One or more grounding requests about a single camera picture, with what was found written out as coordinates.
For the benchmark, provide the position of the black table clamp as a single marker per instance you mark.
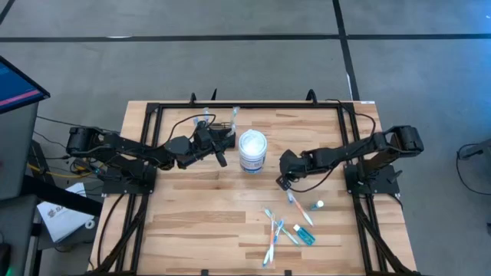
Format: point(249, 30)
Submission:
point(311, 96)
point(193, 99)
point(214, 96)

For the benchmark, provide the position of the orange toothbrush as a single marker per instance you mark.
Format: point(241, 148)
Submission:
point(301, 211)
point(272, 235)

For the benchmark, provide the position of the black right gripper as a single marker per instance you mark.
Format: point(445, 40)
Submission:
point(291, 163)

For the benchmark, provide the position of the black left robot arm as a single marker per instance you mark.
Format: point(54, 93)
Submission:
point(115, 145)

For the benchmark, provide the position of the black aluminium table frame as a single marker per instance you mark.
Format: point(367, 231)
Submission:
point(249, 105)

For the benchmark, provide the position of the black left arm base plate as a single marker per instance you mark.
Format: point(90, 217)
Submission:
point(130, 186)

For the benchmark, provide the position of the monitor with blue screen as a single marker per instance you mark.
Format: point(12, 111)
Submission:
point(15, 88)

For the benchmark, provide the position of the black stand beam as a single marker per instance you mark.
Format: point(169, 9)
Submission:
point(57, 195)

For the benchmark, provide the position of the white printed paper booklet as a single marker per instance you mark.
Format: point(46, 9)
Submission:
point(61, 218)

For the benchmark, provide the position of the grey cabinet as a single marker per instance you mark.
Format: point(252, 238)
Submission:
point(15, 153)

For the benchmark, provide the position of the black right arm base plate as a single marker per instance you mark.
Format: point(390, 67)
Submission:
point(383, 188)

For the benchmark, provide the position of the white blue wipes canister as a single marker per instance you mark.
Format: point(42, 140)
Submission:
point(252, 147)

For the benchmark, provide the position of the blue toothbrush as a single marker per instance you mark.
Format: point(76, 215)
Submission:
point(280, 227)

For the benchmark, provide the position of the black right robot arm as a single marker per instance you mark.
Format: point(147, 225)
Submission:
point(364, 147)

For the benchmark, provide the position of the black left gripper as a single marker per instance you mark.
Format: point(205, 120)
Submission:
point(219, 159)

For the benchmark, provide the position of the green toothbrush in clear wrapper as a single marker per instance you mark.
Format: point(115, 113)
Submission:
point(233, 119)
point(291, 238)

